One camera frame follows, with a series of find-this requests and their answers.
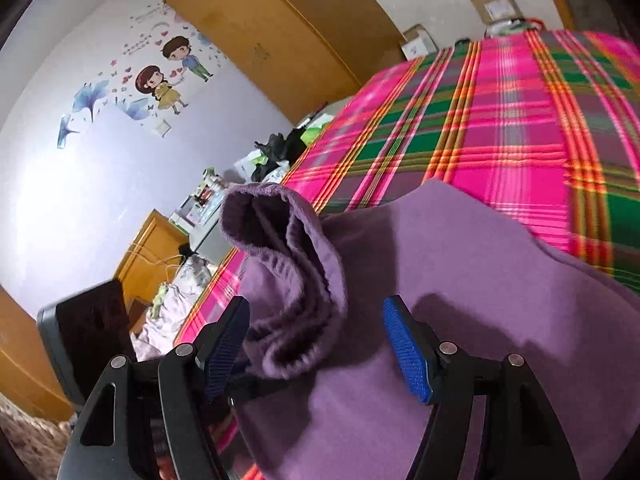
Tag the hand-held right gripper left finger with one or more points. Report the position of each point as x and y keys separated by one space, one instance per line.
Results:
x=227 y=355

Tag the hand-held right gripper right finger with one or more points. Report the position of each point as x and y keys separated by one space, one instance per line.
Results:
x=407 y=350

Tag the purple fleece cloth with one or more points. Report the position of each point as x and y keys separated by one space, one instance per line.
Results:
x=450 y=280

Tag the white floral bedding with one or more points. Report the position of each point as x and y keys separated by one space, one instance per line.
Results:
x=175 y=300

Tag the grey drawer cabinet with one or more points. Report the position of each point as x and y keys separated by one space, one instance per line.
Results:
x=210 y=240

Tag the wooden nightstand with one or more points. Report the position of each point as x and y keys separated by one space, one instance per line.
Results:
x=145 y=260

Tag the black mesh office chair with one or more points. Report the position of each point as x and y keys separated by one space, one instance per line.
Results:
x=85 y=340

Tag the small bottles on cabinet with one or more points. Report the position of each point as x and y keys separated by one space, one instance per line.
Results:
x=207 y=190

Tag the black plastic bag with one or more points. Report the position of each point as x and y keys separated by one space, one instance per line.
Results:
x=277 y=152

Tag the person's floral fleece clothing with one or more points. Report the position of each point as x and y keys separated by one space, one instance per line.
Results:
x=30 y=440

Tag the green tissue pack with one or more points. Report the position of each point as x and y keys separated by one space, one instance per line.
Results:
x=312 y=132

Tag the pink green plaid sheet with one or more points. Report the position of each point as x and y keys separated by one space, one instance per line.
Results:
x=490 y=125

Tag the white cardboard box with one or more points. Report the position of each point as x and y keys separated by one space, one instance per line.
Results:
x=419 y=42

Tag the wooden wardrobe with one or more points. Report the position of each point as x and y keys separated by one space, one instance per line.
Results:
x=280 y=25

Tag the red bag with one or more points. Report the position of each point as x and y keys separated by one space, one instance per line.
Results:
x=515 y=27

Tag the brown cardboard box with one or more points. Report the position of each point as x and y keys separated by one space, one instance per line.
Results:
x=495 y=5

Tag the cartoon children wall sticker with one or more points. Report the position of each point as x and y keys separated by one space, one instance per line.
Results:
x=155 y=80

